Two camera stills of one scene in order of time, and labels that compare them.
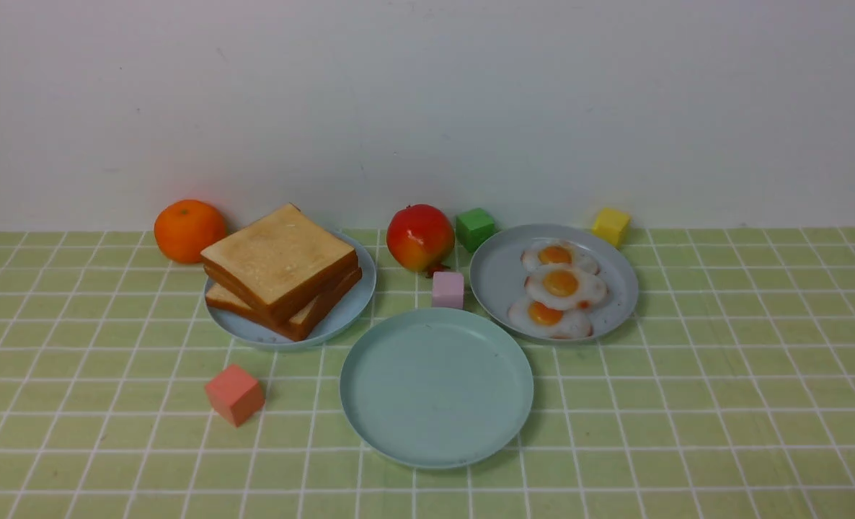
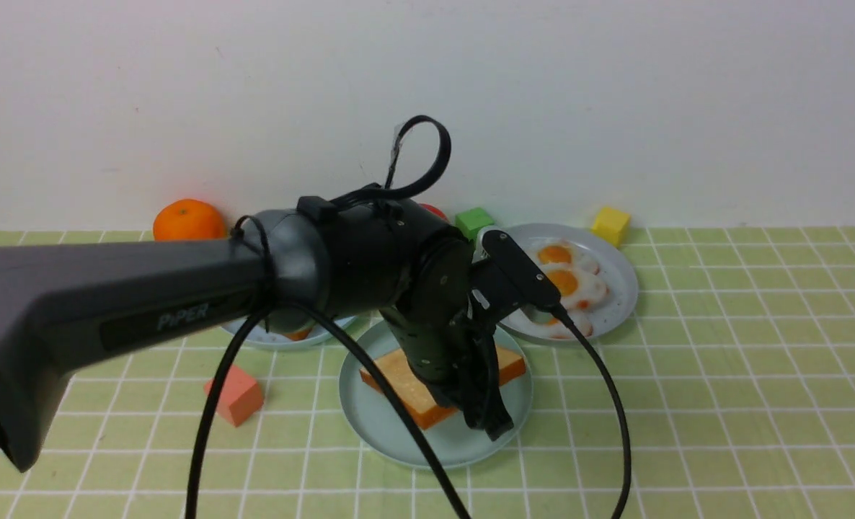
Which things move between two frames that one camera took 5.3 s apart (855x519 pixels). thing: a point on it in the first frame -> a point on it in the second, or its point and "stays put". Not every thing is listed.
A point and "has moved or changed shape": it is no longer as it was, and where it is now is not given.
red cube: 236,394 stays put
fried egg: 561,286 stays put
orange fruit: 184,228 stays put
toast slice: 280,258 has moved or changed shape
